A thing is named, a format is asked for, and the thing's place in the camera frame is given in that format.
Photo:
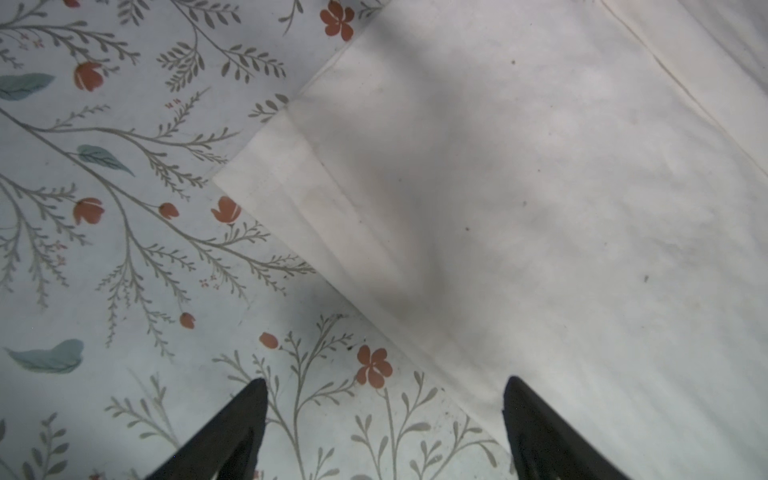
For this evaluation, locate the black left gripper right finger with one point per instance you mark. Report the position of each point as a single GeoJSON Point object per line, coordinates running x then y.
{"type": "Point", "coordinates": [544, 445]}

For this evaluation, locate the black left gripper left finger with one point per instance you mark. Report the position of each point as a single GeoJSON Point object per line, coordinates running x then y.
{"type": "Point", "coordinates": [227, 447]}

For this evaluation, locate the white printed t shirt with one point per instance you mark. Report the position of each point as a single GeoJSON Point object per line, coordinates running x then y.
{"type": "Point", "coordinates": [572, 192]}

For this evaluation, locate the floral patterned table mat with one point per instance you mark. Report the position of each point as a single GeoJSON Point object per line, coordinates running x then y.
{"type": "Point", "coordinates": [137, 298]}

